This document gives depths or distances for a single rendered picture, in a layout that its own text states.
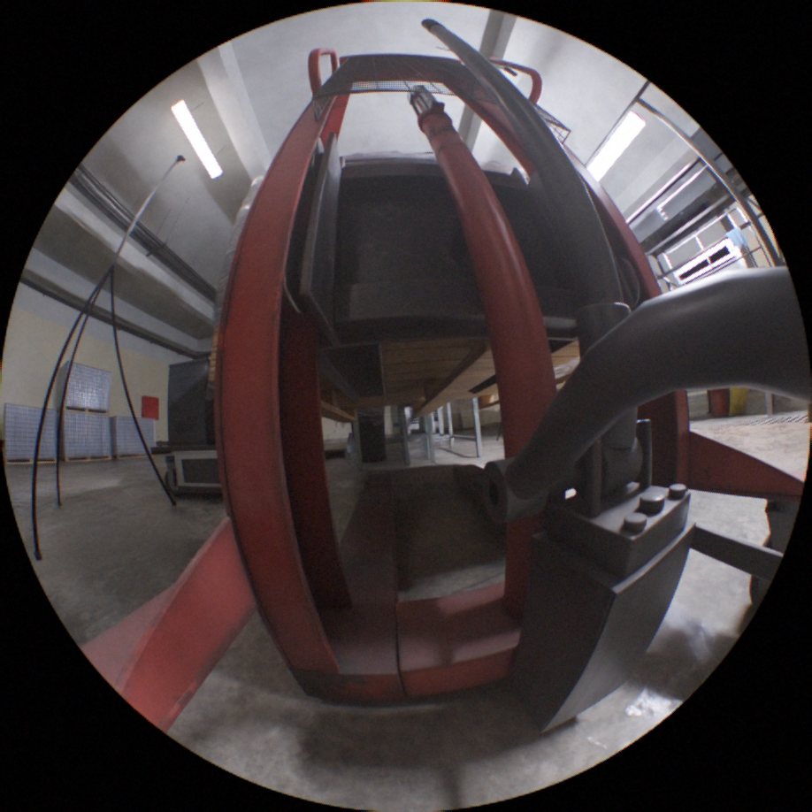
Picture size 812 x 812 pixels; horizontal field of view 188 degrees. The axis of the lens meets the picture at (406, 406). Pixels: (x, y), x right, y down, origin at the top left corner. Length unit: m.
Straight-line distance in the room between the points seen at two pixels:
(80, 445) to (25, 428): 1.57
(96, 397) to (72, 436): 1.15
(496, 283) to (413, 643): 0.40
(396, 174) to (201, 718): 0.91
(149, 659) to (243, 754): 0.24
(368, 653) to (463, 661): 0.10
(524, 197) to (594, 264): 0.51
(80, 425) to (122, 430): 1.35
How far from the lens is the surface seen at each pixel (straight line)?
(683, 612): 0.53
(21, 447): 6.68
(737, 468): 0.44
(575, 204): 0.20
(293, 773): 0.37
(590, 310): 0.17
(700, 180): 3.24
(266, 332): 0.20
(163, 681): 0.19
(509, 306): 0.26
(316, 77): 0.77
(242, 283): 0.24
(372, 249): 0.47
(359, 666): 0.31
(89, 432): 7.17
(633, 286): 0.45
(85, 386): 7.18
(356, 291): 0.35
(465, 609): 0.35
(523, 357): 0.24
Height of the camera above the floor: 0.34
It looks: 5 degrees up
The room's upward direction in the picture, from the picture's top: 6 degrees counter-clockwise
